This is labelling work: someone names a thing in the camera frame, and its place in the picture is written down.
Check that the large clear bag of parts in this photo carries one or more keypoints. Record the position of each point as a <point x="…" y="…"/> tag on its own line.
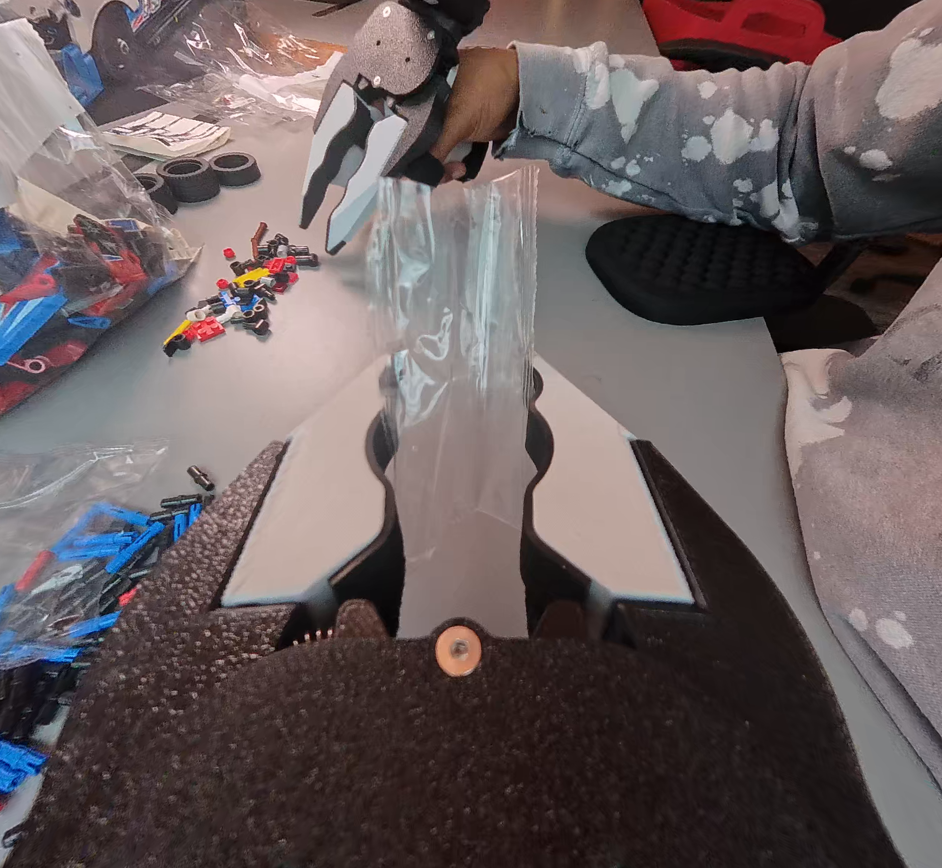
<point x="73" y="272"/>

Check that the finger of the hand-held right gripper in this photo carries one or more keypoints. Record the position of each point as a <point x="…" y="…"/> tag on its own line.
<point x="327" y="132"/>
<point x="375" y="162"/>

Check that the small clear plastic bag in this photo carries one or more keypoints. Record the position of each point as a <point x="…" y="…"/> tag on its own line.
<point x="456" y="279"/>

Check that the person's right forearm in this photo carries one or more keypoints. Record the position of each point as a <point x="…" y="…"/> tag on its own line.
<point x="699" y="125"/>

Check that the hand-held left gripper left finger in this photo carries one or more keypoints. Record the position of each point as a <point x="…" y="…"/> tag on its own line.
<point x="309" y="500"/>

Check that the black toy tyre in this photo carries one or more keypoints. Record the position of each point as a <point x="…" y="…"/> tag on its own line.
<point x="188" y="180"/>
<point x="151" y="190"/>
<point x="235" y="169"/>

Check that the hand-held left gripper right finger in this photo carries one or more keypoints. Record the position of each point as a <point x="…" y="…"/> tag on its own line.
<point x="596" y="507"/>

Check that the heap of blue black pins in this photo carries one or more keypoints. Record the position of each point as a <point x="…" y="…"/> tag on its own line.
<point x="110" y="537"/>

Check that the person's right hand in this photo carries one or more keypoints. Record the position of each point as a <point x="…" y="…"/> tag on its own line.
<point x="482" y="95"/>

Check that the pile of small toy bricks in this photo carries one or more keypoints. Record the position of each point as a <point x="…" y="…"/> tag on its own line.
<point x="250" y="287"/>

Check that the person's grey sweatshirt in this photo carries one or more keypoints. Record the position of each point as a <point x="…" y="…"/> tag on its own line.
<point x="868" y="478"/>

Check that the crumpled clear pin bag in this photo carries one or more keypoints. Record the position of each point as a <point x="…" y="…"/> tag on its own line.
<point x="66" y="485"/>

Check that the clear plastic wrapper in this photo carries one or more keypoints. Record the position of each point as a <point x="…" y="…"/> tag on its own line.
<point x="243" y="44"/>

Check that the white sticker sheet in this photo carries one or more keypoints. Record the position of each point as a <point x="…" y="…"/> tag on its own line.
<point x="169" y="136"/>

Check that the red bag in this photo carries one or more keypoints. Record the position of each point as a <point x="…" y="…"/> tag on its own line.
<point x="773" y="15"/>

